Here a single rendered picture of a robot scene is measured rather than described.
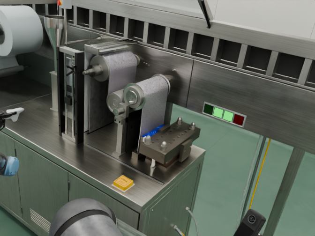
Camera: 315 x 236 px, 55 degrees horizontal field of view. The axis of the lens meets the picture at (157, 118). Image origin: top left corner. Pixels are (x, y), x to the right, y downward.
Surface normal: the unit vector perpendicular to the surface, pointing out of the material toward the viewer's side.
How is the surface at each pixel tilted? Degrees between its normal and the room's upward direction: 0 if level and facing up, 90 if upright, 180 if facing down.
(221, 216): 0
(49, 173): 90
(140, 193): 0
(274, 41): 90
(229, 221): 0
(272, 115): 90
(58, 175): 90
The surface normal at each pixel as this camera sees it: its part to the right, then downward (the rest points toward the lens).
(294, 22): -0.56, 0.30
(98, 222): 0.33, -0.90
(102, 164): 0.11, -0.89
